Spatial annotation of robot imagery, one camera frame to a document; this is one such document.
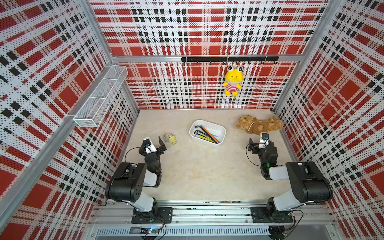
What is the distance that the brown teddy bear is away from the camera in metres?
0.99

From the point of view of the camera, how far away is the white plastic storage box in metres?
1.00

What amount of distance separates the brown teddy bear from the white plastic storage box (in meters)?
0.14
